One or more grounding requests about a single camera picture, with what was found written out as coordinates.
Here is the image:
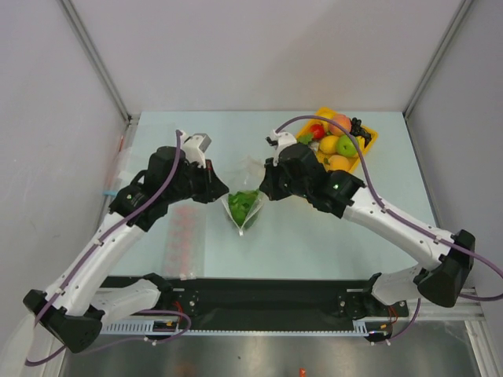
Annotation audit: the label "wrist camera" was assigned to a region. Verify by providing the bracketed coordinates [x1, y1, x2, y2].
[266, 130, 297, 166]
[174, 130, 211, 169]

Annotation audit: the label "toy black grapes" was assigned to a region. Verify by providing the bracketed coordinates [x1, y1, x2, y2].
[351, 117, 372, 147]

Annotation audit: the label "white-dotted zip top bag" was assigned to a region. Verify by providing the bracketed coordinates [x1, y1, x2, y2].
[221, 156, 266, 236]

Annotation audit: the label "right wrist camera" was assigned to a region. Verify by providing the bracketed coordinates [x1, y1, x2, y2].
[266, 130, 297, 166]

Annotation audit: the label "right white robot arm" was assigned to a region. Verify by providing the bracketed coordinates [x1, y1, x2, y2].
[259, 141, 475, 315]

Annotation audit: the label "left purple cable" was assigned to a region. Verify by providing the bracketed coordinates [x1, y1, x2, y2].
[24, 131, 193, 367]

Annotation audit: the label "red-printed clear bag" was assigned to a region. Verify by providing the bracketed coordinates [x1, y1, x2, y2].
[162, 203, 207, 280]

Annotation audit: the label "yellow plastic tray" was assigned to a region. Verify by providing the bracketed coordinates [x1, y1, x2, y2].
[296, 108, 378, 173]

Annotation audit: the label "toy orange apricot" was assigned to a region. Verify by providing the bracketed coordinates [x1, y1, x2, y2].
[328, 155, 351, 172]

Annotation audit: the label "white slotted cable duct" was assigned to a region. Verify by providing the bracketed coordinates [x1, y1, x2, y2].
[101, 315, 392, 337]

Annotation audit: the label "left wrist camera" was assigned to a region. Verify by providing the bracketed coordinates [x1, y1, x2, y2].
[174, 130, 211, 169]

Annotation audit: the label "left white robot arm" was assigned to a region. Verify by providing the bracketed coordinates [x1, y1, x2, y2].
[24, 134, 229, 353]

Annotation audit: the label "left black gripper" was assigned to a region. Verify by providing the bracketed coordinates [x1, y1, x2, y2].
[165, 159, 229, 204]

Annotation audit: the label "toy grey fish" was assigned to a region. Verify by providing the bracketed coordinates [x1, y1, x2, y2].
[308, 141, 319, 152]

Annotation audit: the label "purple cable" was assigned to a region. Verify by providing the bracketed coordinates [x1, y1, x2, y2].
[24, 131, 193, 367]
[273, 115, 503, 346]

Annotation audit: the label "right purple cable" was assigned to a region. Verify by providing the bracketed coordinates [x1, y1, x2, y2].
[273, 115, 503, 346]

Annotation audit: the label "toy peach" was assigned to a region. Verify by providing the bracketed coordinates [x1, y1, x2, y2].
[329, 114, 352, 137]

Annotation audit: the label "toy green apple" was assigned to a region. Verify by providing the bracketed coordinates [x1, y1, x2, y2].
[336, 135, 360, 158]

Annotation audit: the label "toy napa cabbage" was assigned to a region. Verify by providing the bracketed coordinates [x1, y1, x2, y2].
[227, 190, 259, 226]

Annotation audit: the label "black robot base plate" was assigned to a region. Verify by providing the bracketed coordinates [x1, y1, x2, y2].
[127, 276, 409, 331]

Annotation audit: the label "toy lemon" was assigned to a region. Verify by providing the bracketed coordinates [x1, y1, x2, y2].
[319, 135, 339, 155]

